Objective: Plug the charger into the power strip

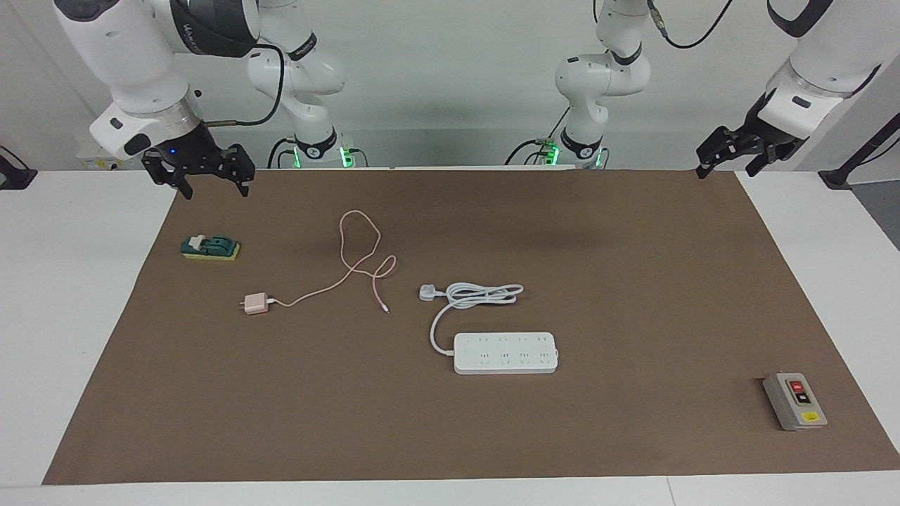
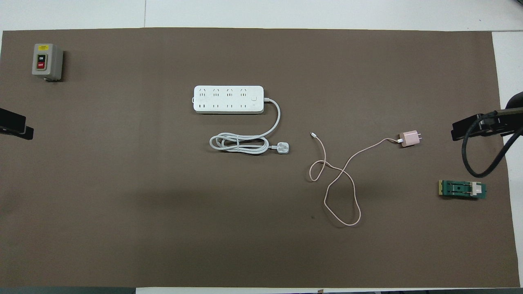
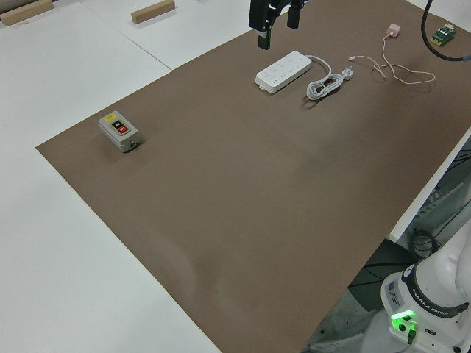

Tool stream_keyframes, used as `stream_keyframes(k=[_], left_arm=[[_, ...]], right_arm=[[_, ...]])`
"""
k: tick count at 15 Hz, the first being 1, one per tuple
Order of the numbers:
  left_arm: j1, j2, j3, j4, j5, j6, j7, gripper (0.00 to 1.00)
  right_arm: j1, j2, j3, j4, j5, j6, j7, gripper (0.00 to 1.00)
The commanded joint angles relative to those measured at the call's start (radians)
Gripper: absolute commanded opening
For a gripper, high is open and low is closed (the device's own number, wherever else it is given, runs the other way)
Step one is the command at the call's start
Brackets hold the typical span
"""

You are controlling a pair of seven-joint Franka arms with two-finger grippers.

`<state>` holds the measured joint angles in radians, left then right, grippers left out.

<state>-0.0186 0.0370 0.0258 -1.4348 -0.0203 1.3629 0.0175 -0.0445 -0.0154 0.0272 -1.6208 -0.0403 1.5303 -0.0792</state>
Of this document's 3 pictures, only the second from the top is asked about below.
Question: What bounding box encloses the white power strip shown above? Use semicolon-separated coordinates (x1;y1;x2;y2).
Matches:
193;85;265;115

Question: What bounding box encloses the white power strip cord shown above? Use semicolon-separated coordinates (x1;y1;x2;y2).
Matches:
209;97;291;155

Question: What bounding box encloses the brown table mat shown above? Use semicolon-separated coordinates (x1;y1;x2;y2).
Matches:
0;28;520;288

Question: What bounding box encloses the green knife switch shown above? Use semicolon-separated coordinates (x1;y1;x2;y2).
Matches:
438;180;487;200

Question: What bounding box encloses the pink charger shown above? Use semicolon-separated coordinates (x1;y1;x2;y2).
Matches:
399;130;422;147

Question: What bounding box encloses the grey on-off switch box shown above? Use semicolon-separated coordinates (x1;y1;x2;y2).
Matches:
32;43;64;82

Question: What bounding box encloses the pink charging cable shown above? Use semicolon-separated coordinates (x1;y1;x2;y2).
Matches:
308;131;403;227

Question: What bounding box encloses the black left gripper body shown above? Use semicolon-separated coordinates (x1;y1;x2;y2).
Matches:
0;108;27;134

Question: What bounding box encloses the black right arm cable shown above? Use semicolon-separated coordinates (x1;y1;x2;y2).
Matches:
462;107;523;189

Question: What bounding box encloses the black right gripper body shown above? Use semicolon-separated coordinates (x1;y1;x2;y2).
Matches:
461;109;523;137

